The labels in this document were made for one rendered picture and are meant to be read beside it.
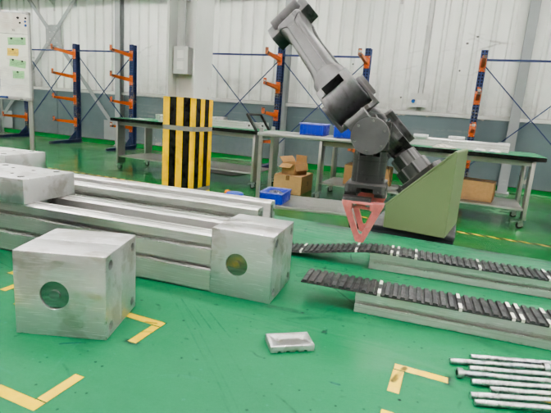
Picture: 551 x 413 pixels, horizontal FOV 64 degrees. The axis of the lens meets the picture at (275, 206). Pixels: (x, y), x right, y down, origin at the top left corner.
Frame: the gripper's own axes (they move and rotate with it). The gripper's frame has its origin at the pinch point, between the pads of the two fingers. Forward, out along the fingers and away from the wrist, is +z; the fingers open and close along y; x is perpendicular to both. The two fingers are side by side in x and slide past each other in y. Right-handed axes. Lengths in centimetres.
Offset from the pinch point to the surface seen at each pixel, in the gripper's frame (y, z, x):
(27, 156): -2, -6, -75
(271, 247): 23.7, -2.2, -9.7
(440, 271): 1.6, 4.5, 13.8
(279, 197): -278, 50, -90
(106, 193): 4, -1, -50
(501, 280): 1.8, 4.3, 23.2
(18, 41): -356, -80, -438
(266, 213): -2.7, -0.4, -18.6
